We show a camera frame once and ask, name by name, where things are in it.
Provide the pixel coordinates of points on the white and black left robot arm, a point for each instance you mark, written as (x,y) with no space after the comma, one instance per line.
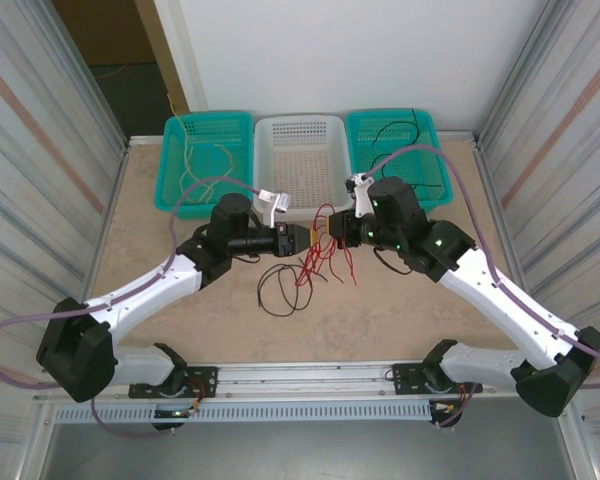
(145,290)

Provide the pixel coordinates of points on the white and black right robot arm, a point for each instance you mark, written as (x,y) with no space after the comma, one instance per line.
(500,310)

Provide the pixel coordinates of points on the teal plastic basket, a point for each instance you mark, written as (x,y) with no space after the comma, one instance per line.
(205,130)
(425,165)

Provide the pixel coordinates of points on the white plastic basket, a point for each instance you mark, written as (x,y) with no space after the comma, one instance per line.
(300,150)

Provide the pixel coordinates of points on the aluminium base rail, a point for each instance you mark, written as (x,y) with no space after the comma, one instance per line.
(300,375)

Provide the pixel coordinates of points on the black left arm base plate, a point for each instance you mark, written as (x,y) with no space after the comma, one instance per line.
(205,380)

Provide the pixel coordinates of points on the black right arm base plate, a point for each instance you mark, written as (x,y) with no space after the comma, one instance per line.
(405,377)

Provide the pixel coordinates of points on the brown wooden door frame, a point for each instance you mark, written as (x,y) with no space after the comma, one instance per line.
(160,50)

